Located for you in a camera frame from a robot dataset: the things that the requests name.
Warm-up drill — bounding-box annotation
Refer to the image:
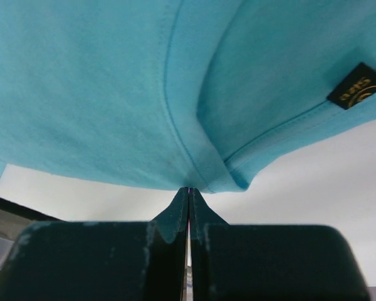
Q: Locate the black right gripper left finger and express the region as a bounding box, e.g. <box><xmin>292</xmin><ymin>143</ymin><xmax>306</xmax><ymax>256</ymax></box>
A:
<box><xmin>0</xmin><ymin>187</ymin><xmax>188</xmax><ymax>300</ymax></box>

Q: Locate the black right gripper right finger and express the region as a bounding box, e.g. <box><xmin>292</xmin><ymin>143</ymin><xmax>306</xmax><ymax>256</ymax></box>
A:
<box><xmin>189</xmin><ymin>189</ymin><xmax>370</xmax><ymax>300</ymax></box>

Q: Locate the teal t-shirt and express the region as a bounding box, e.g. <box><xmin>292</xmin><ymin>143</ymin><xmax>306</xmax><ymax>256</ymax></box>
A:
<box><xmin>0</xmin><ymin>1</ymin><xmax>376</xmax><ymax>193</ymax></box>

